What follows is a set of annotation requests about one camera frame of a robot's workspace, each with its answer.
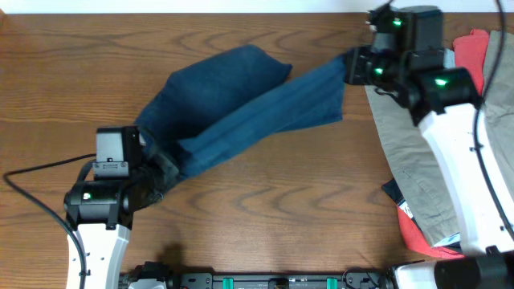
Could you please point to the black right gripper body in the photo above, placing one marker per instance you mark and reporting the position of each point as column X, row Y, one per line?
column 375, row 70

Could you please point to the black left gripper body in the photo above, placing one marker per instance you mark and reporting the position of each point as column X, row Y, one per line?
column 154, row 176

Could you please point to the navy blue shorts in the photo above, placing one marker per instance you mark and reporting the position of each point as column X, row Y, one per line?
column 215, row 109

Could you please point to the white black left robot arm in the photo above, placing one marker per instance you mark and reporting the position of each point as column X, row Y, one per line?
column 101, row 204

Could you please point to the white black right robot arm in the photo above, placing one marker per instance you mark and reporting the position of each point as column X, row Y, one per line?
column 405, row 62

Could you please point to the light blue garment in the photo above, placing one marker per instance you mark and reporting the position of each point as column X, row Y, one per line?
column 449, row 59

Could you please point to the red garment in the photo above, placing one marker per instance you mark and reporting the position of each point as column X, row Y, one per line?
column 470, row 52

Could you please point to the khaki beige shorts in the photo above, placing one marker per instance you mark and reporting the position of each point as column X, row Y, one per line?
column 415, row 170

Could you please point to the grey olive garment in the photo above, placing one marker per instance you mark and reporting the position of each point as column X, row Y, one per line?
column 499, row 114

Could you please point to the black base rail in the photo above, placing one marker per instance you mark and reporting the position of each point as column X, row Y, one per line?
column 158, row 275

